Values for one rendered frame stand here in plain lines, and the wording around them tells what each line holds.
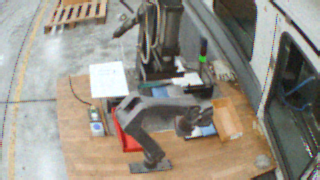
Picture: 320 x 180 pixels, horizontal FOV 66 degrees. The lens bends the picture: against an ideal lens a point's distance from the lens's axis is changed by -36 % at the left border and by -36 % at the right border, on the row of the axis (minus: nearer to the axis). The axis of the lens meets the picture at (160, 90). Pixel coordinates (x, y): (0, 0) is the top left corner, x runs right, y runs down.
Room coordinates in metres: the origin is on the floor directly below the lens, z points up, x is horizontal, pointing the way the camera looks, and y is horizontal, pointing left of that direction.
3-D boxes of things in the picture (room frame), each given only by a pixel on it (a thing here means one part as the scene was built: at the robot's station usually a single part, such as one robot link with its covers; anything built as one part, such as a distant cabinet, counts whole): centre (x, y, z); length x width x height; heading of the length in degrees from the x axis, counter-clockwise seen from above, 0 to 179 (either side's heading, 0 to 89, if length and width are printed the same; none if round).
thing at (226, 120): (1.32, -0.35, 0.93); 0.25 x 0.13 x 0.08; 18
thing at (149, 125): (1.50, -0.01, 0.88); 0.65 x 0.50 x 0.03; 108
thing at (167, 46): (1.41, -0.01, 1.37); 0.11 x 0.09 x 0.30; 108
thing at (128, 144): (1.20, 0.12, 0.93); 0.25 x 0.12 x 0.06; 18
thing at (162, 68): (1.48, 0.02, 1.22); 0.26 x 0.18 x 0.30; 18
